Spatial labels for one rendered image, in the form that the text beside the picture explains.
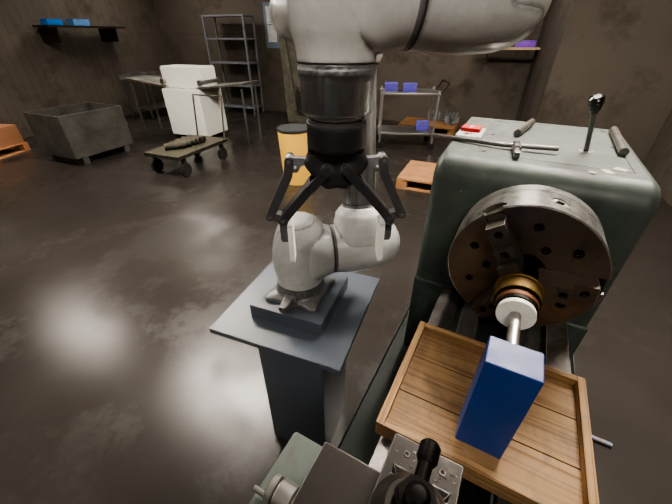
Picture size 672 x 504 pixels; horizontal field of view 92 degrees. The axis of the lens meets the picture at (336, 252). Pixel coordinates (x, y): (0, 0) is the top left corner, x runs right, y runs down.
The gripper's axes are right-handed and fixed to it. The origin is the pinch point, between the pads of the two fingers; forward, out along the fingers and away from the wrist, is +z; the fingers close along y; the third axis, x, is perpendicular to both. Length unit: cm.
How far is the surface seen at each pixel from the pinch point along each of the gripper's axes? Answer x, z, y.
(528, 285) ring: -3.3, 10.9, -36.8
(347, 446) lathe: -3, 69, -4
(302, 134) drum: -331, 64, 22
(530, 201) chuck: -16.2, -0.5, -40.5
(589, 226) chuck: -9.1, 1.6, -48.7
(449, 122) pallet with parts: -581, 106, -237
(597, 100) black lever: -37, -16, -62
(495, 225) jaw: -14.1, 3.8, -33.4
